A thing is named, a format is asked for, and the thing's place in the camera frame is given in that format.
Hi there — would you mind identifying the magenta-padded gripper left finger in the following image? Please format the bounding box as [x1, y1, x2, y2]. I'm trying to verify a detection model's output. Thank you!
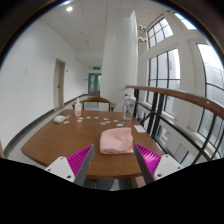
[44, 143, 96, 188]

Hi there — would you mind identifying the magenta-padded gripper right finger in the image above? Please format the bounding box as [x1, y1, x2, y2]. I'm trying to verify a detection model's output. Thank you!
[133, 143, 185, 185]

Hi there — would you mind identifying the pink towel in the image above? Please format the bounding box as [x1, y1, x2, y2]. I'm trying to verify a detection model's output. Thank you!
[99, 126, 135, 156]

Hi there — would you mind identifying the white paper card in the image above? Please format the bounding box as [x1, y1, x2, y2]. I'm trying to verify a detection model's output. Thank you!
[133, 124, 148, 134]

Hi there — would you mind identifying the white computer mouse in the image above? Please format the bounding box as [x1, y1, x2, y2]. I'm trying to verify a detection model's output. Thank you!
[53, 114, 67, 125]

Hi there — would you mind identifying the white spray bottle, orange label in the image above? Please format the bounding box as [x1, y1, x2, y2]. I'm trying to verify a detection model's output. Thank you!
[74, 97, 83, 118]

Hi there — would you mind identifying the clear plastic jar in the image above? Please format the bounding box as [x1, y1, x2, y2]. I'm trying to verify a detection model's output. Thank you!
[122, 93, 137, 122]

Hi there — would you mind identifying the wooden chair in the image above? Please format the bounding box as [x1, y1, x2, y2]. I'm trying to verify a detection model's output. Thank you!
[71, 96, 117, 113]

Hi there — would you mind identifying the wooden-topped black railing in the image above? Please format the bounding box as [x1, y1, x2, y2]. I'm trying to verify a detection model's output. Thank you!
[125, 84, 224, 166]

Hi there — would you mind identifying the beige side door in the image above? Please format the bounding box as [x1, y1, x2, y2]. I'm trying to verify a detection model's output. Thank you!
[53, 58, 67, 111]

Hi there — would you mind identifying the tall dark-framed window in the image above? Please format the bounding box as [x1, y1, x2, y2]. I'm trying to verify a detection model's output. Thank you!
[146, 48, 182, 117]

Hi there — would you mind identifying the glazed double door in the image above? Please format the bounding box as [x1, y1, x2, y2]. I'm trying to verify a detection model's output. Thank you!
[87, 72, 103, 97]

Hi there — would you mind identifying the wide curved window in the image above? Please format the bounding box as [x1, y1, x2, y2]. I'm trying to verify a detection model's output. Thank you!
[195, 43, 224, 158]

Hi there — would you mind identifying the small arched upper window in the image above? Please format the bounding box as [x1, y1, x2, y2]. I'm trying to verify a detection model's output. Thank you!
[146, 17, 175, 50]

